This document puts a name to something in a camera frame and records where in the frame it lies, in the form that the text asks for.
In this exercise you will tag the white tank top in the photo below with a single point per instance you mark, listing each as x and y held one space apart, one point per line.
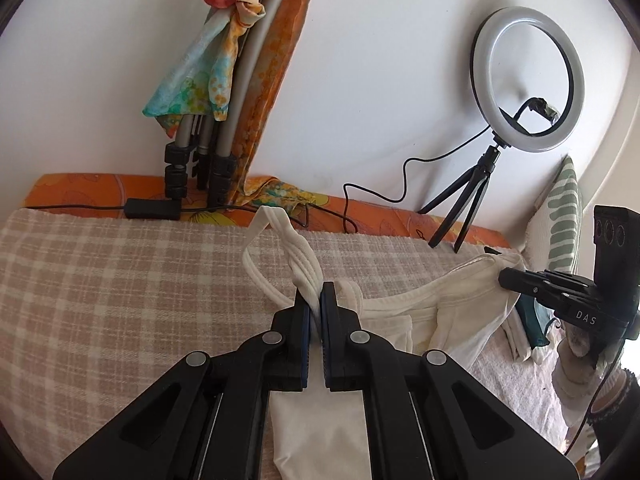
450 320

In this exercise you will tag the black gooseneck phone holder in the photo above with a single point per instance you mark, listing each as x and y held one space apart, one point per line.
522 110

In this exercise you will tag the person's right forearm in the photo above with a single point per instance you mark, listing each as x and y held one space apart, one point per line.
620 410

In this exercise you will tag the grey folded tripod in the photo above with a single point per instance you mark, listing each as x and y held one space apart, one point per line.
255 50

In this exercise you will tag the small black tripod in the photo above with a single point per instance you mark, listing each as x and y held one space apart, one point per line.
475 185

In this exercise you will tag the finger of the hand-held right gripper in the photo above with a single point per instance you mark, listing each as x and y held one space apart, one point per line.
560 297
530 279

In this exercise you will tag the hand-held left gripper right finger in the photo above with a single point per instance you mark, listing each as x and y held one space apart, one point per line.
327 330

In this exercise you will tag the green striped pillow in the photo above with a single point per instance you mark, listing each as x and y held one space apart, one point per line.
562 220

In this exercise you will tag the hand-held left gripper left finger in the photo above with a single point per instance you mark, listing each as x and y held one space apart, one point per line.
306 330

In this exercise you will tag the beige plaid blanket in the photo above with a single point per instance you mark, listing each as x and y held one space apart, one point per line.
125 285

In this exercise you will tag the colourful floral scarf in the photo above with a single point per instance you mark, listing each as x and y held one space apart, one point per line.
200 75

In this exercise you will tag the orange floral bed sheet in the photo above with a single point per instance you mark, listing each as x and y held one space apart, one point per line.
75 190

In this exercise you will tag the dark green folded shirt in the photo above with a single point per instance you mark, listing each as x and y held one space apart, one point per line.
532 320

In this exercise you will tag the white folded clothes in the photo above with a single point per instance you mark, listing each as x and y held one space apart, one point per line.
515 340

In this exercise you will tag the orange patterned cloth strip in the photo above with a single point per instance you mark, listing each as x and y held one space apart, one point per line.
280 60

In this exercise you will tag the person's right hand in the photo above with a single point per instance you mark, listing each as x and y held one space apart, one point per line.
575 375

